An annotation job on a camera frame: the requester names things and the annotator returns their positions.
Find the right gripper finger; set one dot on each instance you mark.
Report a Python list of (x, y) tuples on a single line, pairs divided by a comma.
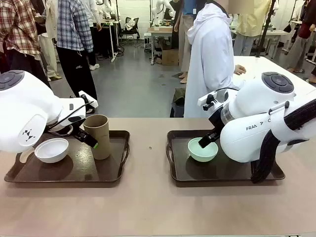
[(209, 141), (207, 137)]

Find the person in yellow shirt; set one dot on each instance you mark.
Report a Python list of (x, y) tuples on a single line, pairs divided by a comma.
[(249, 24)]

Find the person in dark red top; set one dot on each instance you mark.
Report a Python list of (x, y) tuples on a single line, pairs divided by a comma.
[(303, 44)]

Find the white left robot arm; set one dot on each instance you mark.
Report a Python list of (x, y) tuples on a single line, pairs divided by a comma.
[(24, 111)]

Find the white bowl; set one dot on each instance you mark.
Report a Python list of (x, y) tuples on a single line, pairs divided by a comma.
[(51, 151)]

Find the person in beige clothes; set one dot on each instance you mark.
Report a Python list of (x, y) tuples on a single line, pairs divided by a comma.
[(49, 54)]

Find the person in red plaid shirt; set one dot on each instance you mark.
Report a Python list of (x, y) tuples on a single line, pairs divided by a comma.
[(17, 24)]

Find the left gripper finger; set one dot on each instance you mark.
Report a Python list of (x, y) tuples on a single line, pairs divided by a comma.
[(90, 142), (91, 136)]

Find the pale green bowl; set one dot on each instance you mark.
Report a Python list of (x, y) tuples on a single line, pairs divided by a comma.
[(202, 155)]

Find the cardboard box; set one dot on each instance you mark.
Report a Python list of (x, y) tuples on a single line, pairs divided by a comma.
[(170, 58)]

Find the black office chair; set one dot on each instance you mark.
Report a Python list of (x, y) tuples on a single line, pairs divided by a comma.
[(130, 30)]

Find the person's right hand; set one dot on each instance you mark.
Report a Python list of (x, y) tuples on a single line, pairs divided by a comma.
[(240, 69)]

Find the tall brown cup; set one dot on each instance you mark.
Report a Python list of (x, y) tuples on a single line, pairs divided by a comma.
[(102, 128)]

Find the person in blue plaid shirt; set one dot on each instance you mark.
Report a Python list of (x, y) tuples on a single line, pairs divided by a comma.
[(71, 24)]

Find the white background work table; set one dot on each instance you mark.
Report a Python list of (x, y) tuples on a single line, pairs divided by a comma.
[(279, 33)]

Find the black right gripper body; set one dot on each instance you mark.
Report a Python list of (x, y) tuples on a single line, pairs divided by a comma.
[(216, 123)]

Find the white desk with green light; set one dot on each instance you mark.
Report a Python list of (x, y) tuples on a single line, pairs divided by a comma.
[(108, 23)]

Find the dark brown plastic tray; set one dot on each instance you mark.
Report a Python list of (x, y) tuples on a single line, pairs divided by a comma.
[(197, 172), (81, 170)]

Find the person in white hooded coat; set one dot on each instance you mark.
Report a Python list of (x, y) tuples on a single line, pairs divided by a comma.
[(209, 61)]

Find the person in white shirt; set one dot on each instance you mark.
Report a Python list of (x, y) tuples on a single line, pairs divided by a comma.
[(92, 49)]

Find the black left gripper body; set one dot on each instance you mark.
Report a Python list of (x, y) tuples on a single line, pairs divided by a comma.
[(77, 130)]

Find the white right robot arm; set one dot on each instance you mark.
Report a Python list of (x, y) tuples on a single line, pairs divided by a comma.
[(247, 138)]

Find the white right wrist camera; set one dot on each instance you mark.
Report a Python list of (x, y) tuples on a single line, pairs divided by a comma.
[(207, 98)]

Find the wooden top work table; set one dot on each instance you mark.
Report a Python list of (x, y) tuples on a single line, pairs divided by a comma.
[(159, 30)]

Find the black camera stand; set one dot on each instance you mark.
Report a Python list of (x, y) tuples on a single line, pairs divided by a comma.
[(265, 32)]

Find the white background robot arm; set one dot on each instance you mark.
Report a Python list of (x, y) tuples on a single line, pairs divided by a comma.
[(106, 10), (159, 10)]

